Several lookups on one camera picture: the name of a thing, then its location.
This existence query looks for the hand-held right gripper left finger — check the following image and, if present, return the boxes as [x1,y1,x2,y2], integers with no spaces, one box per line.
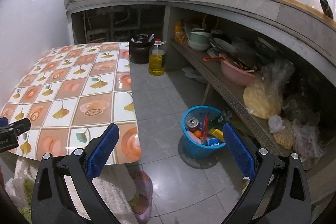
[31,123,120,224]

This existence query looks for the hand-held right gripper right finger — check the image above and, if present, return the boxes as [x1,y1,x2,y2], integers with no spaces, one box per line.
[223,123,313,224]

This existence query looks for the blue plastic basket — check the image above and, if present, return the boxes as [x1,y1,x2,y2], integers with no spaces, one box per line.
[182,105,229,159]

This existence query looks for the red cartoon drink can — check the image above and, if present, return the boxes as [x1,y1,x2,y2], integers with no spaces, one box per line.
[186,117,200,131]

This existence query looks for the white fluffy garment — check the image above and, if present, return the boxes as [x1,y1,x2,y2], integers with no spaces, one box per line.
[5,158,143,224]

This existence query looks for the small white plastic bag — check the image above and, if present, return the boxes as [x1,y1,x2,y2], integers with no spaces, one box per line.
[268,114,282,134]

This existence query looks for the beige noodle bag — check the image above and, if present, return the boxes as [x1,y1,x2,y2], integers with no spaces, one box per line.
[273,119,294,149]

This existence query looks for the purple slipper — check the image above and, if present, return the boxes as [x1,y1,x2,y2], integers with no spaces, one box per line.
[130,170,154,222]

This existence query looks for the yellow food bag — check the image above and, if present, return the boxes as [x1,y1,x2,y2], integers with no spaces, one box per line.
[243,77,283,120]

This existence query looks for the table with patterned tablecloth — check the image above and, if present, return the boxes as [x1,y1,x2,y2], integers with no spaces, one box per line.
[0,42,142,165]

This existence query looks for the pinkish plastic bag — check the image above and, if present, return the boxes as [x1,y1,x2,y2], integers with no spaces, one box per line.
[291,122,324,169]

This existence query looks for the pink plastic basin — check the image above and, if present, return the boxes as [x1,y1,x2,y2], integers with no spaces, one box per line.
[220,59,259,87]

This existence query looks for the crumpled clear plastic bag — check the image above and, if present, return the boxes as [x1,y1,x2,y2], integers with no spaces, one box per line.
[262,59,297,88]

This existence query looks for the white floor rag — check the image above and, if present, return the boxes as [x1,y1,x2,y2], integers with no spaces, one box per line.
[182,67,208,83]

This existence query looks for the red spatula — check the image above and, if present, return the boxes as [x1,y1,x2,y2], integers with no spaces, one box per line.
[203,55,229,62]

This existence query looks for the cooking oil bottle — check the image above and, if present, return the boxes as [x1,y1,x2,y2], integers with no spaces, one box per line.
[148,38,166,76]

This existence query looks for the stack of plates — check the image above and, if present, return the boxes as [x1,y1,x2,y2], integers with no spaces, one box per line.
[207,36,237,58]

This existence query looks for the stack of bowls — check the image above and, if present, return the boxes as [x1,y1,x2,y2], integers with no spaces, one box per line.
[188,28,213,52]

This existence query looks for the yellow snack packets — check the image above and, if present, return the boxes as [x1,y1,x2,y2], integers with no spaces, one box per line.
[174,21,189,45]

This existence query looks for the black oval utensil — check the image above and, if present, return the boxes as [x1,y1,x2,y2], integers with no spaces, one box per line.
[319,0,334,20]

